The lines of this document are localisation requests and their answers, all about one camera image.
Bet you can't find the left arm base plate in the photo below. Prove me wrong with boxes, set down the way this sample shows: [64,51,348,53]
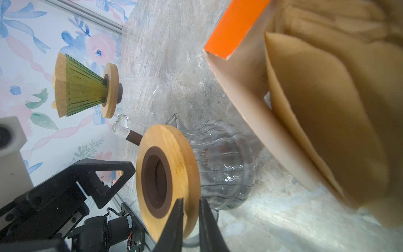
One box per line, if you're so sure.
[121,202,155,252]

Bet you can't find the green glass dripper cone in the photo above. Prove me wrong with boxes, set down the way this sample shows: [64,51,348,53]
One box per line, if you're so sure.
[66,55,108,116]

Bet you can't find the clear glass server wooden handle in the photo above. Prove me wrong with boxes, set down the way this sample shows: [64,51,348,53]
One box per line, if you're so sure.
[112,77,171,146]

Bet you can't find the small circuit board red wires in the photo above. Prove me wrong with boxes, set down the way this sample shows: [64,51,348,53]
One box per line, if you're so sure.
[125,231,142,252]

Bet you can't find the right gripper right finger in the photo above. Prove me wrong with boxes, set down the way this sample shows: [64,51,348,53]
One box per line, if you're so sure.
[199,199,230,252]

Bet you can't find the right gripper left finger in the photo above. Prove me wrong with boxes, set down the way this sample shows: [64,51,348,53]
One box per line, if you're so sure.
[153,198,184,252]

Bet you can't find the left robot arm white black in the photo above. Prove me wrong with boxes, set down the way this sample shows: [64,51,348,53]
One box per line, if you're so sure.
[1,159,135,252]

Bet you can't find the grey glass carafe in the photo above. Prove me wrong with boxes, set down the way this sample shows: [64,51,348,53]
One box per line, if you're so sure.
[166,114,262,221]

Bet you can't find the wooden dripper ring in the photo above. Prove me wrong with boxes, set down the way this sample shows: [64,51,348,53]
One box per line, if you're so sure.
[136,124,202,243]
[101,62,123,119]

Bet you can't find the orange coffee filter pack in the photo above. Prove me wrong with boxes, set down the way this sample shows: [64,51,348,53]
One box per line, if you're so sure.
[204,1,403,227]

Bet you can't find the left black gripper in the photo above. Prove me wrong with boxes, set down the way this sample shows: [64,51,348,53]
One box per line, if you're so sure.
[1,159,135,243]

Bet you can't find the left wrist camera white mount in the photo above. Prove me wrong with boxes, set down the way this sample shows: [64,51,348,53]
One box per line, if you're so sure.
[1,116,34,207]

